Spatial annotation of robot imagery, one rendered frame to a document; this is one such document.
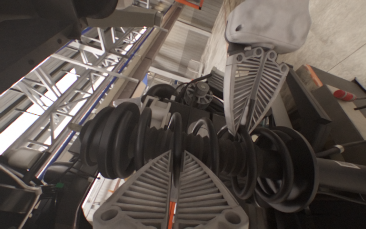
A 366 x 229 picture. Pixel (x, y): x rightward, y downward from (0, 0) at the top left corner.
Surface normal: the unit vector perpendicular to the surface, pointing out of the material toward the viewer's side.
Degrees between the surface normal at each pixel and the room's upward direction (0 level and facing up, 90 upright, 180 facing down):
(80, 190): 90
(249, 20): 75
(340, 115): 0
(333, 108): 0
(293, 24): 97
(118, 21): 128
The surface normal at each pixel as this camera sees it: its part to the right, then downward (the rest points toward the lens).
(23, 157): 0.25, -0.53
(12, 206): 0.88, -0.14
